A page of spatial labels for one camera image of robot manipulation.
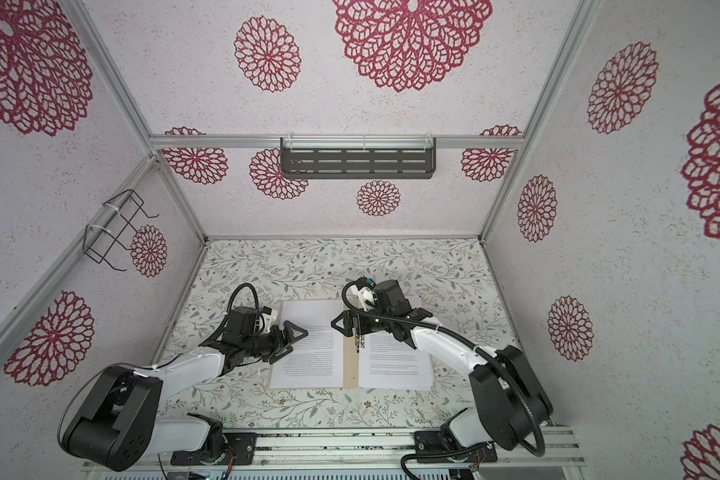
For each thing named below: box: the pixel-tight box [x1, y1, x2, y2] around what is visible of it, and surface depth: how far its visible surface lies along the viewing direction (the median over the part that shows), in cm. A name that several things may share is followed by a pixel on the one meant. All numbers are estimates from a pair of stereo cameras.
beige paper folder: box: [343, 333, 359, 389], surface depth 89 cm
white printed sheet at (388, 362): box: [358, 331, 433, 390], surface depth 89 cm
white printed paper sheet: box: [269, 300, 344, 389], surface depth 90 cm
